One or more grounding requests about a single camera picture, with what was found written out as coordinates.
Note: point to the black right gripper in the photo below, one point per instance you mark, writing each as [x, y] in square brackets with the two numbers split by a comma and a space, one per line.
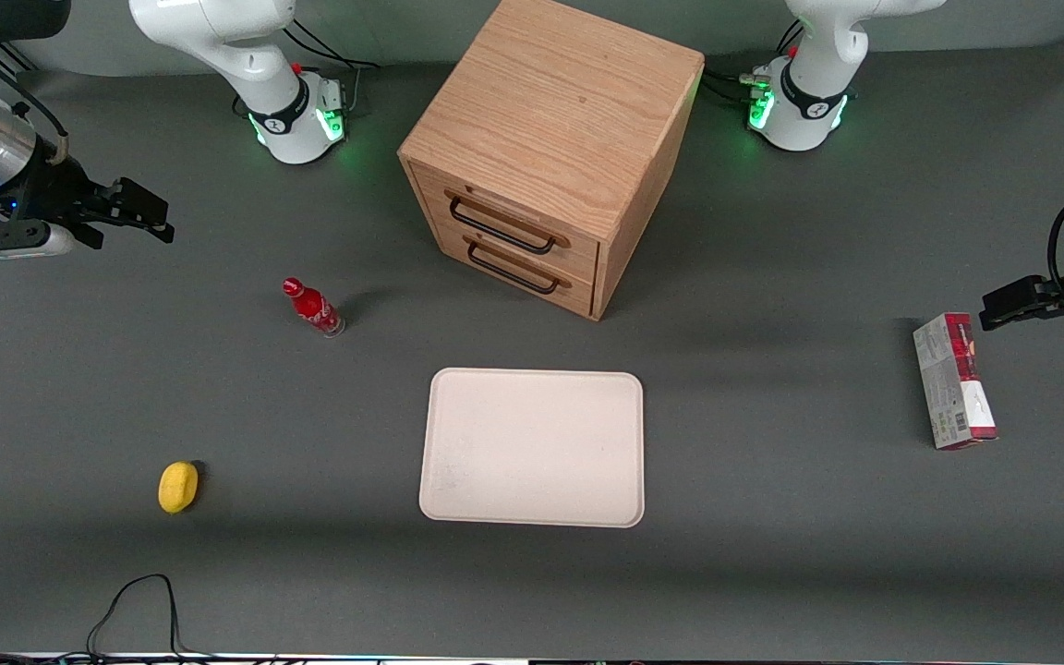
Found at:
[50, 187]

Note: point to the wooden drawer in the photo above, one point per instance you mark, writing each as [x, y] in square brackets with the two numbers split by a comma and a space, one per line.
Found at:
[513, 208]
[578, 297]

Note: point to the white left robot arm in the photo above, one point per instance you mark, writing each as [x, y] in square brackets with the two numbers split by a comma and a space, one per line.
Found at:
[818, 55]

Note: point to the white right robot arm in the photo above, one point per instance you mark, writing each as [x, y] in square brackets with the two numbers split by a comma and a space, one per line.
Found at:
[246, 46]

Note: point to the wooden drawer cabinet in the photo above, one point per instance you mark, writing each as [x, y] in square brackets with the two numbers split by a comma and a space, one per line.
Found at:
[569, 92]

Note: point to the grey and red carton box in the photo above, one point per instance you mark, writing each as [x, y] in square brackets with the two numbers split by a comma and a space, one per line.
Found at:
[952, 383]

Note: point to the red soda bottle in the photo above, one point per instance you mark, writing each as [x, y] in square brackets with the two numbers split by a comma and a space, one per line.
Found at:
[312, 307]

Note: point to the yellow lemon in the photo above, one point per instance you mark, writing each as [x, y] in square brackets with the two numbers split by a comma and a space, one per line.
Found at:
[177, 487]

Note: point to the beige rectangular tray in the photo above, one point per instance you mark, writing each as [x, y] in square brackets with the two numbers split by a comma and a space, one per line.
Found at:
[532, 448]

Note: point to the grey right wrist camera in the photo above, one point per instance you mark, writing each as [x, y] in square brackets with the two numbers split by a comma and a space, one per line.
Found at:
[33, 244]

